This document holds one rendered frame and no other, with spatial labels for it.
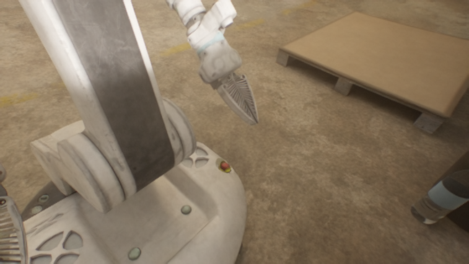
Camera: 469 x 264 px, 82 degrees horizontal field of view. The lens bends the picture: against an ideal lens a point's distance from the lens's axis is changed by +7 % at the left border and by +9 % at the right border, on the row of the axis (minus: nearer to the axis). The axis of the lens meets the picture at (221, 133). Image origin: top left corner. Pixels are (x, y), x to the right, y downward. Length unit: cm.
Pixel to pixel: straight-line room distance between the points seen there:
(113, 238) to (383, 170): 128
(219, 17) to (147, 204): 53
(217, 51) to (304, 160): 95
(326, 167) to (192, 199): 82
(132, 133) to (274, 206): 83
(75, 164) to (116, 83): 15
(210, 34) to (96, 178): 35
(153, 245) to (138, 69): 45
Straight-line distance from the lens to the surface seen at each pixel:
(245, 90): 59
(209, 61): 54
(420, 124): 198
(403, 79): 217
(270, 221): 113
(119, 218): 78
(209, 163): 77
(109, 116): 44
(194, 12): 58
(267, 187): 122
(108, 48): 43
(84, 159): 47
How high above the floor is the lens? 96
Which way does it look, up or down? 43 degrees down
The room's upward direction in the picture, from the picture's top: 7 degrees clockwise
